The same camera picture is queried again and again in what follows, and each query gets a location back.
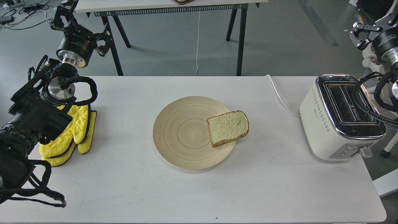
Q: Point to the yellow oven mitt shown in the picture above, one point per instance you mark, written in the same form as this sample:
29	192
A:
76	131
82	148

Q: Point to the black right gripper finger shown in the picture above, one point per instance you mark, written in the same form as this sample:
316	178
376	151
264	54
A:
389	20
362	35

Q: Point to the yellow oven mitt lower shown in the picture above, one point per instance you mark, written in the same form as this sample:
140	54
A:
82	148

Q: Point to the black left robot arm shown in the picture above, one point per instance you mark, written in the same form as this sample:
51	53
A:
40	109

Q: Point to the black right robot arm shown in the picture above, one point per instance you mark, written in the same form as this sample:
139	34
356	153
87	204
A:
385	91

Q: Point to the slice of bread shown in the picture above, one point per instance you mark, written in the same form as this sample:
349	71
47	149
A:
228	127

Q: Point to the cream and chrome toaster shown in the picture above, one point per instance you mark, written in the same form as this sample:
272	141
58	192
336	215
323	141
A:
336	128

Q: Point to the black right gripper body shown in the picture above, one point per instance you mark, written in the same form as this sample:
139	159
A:
385	46

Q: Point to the round bamboo plate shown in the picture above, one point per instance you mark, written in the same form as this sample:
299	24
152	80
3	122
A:
182	137

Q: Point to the white background table black legs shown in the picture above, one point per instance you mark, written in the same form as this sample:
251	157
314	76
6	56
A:
115	8

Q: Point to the yellow oven mitt upper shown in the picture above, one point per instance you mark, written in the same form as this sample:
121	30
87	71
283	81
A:
76	131

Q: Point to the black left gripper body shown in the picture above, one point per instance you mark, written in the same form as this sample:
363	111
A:
77	46

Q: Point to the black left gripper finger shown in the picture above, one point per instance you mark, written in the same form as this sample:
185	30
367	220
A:
105	36
65	9

